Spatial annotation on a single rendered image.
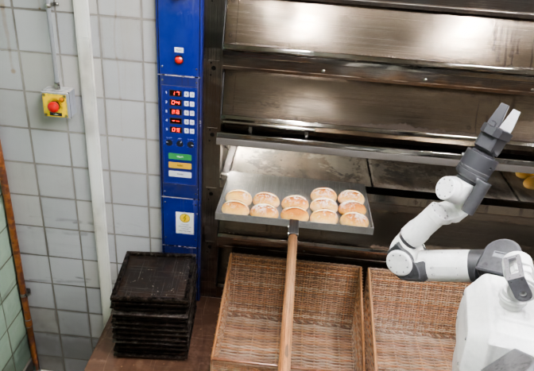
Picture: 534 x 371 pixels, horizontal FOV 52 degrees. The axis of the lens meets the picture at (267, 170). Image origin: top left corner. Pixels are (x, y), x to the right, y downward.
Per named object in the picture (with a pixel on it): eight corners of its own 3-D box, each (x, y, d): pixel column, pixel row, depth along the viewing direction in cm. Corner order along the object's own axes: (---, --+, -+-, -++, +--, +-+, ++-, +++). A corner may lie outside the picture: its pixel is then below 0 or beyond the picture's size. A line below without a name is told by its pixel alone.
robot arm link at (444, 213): (477, 182, 153) (443, 211, 161) (455, 173, 149) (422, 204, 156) (487, 199, 149) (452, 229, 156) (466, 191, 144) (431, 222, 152)
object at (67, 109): (51, 110, 209) (48, 84, 205) (77, 112, 209) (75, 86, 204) (43, 117, 203) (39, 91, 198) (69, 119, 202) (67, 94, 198)
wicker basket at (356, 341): (226, 301, 243) (229, 250, 231) (354, 314, 241) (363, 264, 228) (207, 390, 200) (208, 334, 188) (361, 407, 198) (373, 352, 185)
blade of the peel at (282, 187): (373, 234, 190) (373, 228, 188) (214, 219, 192) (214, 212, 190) (365, 184, 221) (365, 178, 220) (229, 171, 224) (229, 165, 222)
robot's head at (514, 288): (538, 278, 125) (525, 251, 123) (543, 302, 118) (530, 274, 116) (509, 285, 128) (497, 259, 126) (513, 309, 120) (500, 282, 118)
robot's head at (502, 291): (525, 284, 130) (535, 254, 126) (531, 312, 122) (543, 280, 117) (496, 278, 132) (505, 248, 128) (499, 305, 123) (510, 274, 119)
